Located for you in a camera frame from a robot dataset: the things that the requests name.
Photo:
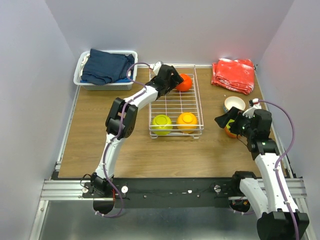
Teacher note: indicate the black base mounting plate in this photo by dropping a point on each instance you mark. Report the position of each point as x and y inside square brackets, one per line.
[143, 193]

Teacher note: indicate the dark blue jeans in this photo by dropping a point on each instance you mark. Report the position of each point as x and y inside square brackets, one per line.
[103, 68]

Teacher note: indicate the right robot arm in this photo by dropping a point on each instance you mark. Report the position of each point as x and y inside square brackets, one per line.
[278, 216]

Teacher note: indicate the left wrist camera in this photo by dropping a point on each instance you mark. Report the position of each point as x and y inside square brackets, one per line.
[156, 67]

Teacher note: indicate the white cloth in basket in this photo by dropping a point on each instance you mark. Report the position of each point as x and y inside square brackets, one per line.
[83, 62]

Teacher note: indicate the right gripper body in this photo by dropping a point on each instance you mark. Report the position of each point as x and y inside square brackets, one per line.
[241, 126]

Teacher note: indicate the aluminium frame rail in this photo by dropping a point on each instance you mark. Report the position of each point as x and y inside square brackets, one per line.
[61, 190]

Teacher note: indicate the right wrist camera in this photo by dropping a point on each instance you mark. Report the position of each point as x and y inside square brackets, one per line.
[254, 105]

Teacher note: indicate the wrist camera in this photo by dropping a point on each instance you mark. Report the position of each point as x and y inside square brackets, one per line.
[156, 67]
[254, 105]

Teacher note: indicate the lime green bowl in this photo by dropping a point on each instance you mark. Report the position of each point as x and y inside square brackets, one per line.
[161, 125]
[229, 123]

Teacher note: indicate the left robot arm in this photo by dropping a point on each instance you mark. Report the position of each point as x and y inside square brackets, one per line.
[120, 124]

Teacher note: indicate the white wire dish rack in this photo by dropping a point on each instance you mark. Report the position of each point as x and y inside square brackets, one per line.
[176, 102]

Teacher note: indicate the lime green bowl front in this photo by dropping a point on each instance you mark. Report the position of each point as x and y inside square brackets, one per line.
[161, 125]

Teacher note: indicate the red white folded towel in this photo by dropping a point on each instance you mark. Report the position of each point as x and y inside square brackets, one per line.
[234, 75]

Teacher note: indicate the yellow orange bowl front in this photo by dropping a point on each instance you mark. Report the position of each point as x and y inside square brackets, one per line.
[187, 122]

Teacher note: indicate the white black striped bowl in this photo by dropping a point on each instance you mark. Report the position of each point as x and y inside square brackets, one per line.
[234, 101]

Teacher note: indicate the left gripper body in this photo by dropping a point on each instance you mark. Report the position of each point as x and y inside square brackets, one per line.
[167, 85]

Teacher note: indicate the white plastic laundry basket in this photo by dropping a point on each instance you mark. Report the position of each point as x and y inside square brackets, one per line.
[109, 86]

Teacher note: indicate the blue cloth in basket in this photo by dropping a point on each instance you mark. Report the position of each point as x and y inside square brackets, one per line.
[123, 80]

